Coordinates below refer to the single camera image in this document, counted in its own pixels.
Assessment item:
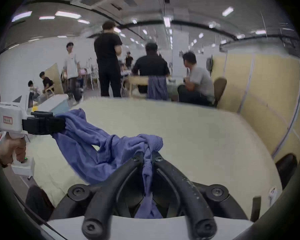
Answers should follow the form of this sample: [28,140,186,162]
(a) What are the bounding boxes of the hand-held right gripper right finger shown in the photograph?
[151,151,249,239]

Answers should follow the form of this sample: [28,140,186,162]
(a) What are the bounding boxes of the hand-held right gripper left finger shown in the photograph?
[50,151,144,239]

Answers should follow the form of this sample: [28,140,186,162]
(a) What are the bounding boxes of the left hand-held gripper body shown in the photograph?
[0,94,41,177]

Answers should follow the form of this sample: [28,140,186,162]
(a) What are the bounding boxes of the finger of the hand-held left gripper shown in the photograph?
[34,116,66,135]
[31,111,55,118]

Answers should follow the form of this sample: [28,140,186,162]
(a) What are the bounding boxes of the blue garment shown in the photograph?
[52,108,164,219]

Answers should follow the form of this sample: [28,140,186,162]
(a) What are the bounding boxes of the person's left hand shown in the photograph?
[0,137,27,169]

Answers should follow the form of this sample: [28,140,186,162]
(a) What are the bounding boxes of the table with pale cover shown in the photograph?
[36,93,70,115]

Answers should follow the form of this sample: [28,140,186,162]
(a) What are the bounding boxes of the bed with beige sheet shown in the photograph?
[27,96,283,221]

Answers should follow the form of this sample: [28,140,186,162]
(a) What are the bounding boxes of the person's legs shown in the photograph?
[25,185,55,222]

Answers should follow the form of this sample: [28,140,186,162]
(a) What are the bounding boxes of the wooden chair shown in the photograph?
[127,75,150,99]

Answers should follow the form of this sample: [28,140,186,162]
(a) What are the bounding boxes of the blue striped cloth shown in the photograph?
[147,75,169,101]

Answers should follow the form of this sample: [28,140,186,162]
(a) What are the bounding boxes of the black chair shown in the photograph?
[275,153,298,190]

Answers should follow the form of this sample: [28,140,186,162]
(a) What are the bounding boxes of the brown padded chair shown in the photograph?
[213,77,228,107]

